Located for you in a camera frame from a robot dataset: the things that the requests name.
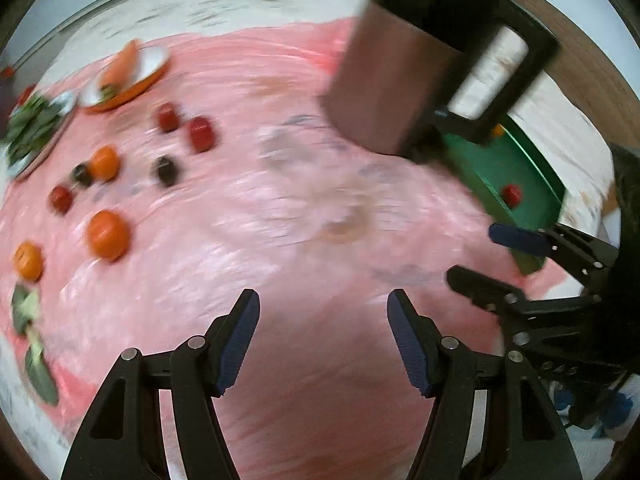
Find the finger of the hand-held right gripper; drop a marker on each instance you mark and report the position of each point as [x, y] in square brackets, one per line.
[480, 285]
[517, 240]

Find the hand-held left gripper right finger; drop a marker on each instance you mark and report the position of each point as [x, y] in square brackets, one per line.
[407, 345]

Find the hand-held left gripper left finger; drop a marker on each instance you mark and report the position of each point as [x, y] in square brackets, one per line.
[240, 345]

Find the green tray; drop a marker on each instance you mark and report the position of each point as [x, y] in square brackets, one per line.
[480, 165]

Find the mandarin orange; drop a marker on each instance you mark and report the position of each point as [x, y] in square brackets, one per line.
[107, 235]
[497, 130]
[105, 162]
[27, 260]

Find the dark purple plum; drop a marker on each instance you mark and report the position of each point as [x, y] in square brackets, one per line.
[165, 169]
[81, 174]

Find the red strawberry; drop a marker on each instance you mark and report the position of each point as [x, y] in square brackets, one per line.
[201, 132]
[511, 194]
[167, 117]
[61, 199]

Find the blue cloth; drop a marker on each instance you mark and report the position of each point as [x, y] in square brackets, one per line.
[615, 407]

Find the pink plastic sheet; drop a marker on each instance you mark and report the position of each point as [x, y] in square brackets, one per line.
[300, 210]

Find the green leaf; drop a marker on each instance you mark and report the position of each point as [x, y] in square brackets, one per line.
[40, 370]
[25, 305]

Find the brown and black kettle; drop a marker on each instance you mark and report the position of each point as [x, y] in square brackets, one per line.
[390, 75]

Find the brown wooden board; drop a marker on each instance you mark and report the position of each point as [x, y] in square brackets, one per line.
[582, 32]

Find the orange rimmed plate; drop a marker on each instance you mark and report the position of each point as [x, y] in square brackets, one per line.
[150, 65]

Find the white plate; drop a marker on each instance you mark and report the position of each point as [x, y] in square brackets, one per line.
[69, 102]

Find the orange carrot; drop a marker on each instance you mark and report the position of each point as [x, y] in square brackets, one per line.
[122, 62]

